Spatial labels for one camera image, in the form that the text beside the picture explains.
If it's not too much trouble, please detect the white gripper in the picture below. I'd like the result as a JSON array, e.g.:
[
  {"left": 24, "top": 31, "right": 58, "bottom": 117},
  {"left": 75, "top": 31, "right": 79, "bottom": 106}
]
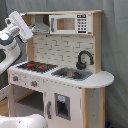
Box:
[{"left": 6, "top": 11, "right": 33, "bottom": 43}]

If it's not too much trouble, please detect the toy microwave door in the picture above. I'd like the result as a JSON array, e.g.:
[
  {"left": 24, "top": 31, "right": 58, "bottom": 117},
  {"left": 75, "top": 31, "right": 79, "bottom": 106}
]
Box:
[{"left": 49, "top": 14, "right": 77, "bottom": 34}]

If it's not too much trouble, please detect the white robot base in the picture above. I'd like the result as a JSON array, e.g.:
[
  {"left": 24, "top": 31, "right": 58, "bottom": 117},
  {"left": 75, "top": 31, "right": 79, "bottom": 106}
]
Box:
[{"left": 0, "top": 114, "right": 48, "bottom": 128}]

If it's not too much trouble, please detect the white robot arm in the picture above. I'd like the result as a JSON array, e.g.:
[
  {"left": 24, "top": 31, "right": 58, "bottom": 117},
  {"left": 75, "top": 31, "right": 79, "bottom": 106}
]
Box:
[{"left": 0, "top": 11, "right": 33, "bottom": 75}]

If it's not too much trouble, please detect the wooden toy kitchen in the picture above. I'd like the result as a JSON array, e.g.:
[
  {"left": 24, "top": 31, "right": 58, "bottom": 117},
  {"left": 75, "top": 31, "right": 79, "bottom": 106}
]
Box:
[{"left": 8, "top": 10, "right": 114, "bottom": 128}]

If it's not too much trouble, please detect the grey range hood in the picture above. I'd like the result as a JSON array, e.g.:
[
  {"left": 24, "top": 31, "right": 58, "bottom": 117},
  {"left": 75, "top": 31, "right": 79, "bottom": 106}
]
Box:
[{"left": 31, "top": 15, "right": 50, "bottom": 33}]

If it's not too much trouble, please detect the black toy stovetop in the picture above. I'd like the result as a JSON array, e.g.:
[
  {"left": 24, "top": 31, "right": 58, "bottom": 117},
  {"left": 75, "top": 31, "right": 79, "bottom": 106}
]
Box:
[{"left": 20, "top": 61, "right": 56, "bottom": 73}]

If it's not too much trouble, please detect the left oven knob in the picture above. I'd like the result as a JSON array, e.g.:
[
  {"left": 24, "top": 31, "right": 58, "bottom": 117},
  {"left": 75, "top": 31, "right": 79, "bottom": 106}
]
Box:
[{"left": 12, "top": 75, "right": 19, "bottom": 83}]

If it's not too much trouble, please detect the oven knob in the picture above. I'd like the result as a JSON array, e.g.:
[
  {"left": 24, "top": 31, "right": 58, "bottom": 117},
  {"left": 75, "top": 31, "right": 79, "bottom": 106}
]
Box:
[
  {"left": 12, "top": 75, "right": 19, "bottom": 83},
  {"left": 31, "top": 81, "right": 38, "bottom": 87}
]

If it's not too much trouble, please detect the right oven knob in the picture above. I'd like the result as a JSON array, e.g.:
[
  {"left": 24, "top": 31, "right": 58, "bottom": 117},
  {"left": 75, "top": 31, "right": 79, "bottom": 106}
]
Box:
[{"left": 31, "top": 81, "right": 38, "bottom": 87}]

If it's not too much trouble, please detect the grey toy sink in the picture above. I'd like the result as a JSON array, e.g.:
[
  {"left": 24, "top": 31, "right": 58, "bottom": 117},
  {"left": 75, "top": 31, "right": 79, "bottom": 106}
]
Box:
[{"left": 52, "top": 67, "right": 92, "bottom": 81}]

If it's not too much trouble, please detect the black toy faucet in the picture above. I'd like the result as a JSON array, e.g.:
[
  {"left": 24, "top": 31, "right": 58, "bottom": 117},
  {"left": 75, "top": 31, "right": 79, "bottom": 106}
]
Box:
[{"left": 76, "top": 50, "right": 94, "bottom": 70}]

